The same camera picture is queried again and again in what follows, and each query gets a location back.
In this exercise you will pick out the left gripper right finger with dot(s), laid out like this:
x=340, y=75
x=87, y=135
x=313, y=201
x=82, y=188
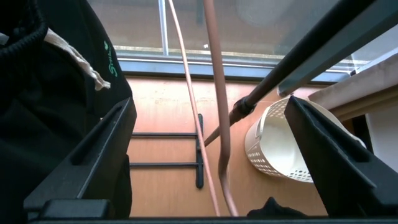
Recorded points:
x=342, y=174

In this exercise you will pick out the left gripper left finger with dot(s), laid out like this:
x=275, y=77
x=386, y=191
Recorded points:
x=93, y=168

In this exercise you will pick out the white laundry basket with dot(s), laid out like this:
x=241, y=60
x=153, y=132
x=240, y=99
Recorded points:
x=273, y=146

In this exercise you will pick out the black clothes rack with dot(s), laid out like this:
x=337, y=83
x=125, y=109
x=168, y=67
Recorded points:
x=280, y=77

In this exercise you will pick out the pink clothes hanger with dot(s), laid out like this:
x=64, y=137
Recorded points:
x=222, y=109

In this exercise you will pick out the beige curtain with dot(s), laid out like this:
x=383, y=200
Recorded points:
x=357, y=84

